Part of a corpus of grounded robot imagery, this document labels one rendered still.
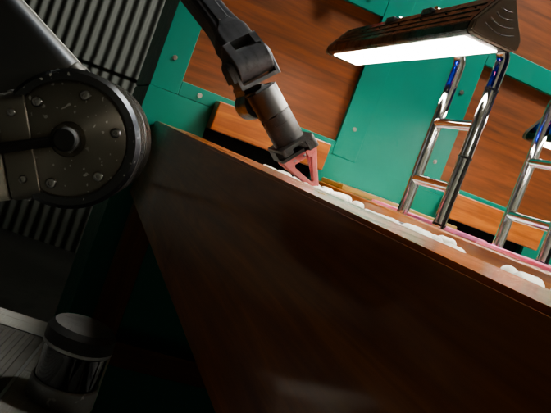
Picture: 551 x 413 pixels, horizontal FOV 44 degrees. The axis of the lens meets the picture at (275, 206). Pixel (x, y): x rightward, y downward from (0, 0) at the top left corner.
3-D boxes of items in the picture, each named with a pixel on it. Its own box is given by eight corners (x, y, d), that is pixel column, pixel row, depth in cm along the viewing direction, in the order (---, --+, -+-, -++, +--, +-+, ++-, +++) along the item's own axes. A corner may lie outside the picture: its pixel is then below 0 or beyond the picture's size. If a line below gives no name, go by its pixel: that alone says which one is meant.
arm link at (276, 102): (250, 91, 115) (276, 74, 117) (237, 94, 122) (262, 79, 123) (270, 126, 117) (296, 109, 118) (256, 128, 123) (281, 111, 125)
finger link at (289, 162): (322, 175, 129) (298, 133, 127) (334, 179, 122) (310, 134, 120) (292, 193, 128) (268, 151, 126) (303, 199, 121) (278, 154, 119)
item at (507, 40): (471, 31, 94) (490, -19, 94) (324, 53, 154) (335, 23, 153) (517, 52, 97) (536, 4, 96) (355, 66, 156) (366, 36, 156)
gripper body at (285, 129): (301, 138, 127) (282, 104, 125) (317, 142, 118) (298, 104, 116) (271, 156, 126) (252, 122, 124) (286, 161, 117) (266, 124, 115)
